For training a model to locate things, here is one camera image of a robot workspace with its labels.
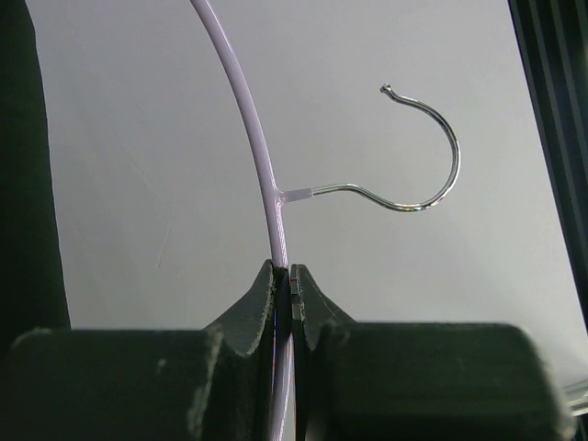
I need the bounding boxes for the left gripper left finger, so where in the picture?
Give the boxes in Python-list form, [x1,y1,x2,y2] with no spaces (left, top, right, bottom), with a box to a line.
[1,262,278,440]

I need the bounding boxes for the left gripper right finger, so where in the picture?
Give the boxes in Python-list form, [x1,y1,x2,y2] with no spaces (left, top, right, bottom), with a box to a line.
[290,265,574,440]

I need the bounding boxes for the black trousers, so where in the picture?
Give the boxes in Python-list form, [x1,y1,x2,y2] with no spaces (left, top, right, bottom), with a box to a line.
[1,1,70,355]

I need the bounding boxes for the lilac plastic hanger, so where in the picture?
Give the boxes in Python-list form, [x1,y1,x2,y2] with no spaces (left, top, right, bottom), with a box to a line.
[191,1,461,440]

